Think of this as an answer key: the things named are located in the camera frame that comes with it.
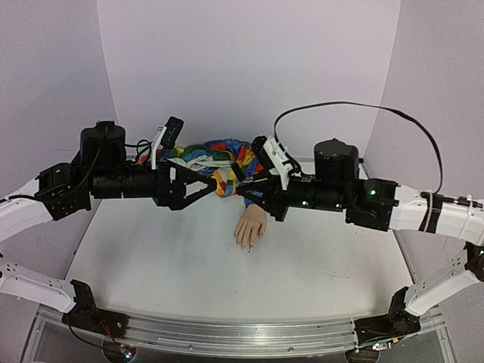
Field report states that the mannequin hand with nails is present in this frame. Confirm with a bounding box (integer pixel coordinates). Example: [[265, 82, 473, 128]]
[[234, 204, 267, 252]]

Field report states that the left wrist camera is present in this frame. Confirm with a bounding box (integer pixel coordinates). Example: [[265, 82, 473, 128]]
[[150, 116, 184, 170]]

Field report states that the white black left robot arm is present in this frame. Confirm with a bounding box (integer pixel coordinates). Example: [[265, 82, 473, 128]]
[[1, 116, 217, 338]]

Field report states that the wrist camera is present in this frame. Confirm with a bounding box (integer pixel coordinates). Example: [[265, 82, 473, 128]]
[[252, 135, 300, 191], [150, 116, 184, 170]]

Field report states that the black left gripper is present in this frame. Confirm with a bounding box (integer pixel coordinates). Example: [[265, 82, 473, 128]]
[[93, 158, 221, 210]]

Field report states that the black cable loop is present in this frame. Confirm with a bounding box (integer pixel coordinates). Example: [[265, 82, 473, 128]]
[[273, 100, 443, 196]]

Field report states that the rainbow striped jacket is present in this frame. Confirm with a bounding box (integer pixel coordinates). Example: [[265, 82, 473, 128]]
[[163, 139, 264, 197]]

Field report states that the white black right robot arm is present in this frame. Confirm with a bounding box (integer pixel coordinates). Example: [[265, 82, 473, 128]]
[[231, 136, 483, 350]]

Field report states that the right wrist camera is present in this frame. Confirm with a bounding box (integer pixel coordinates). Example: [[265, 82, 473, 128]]
[[252, 135, 300, 191]]

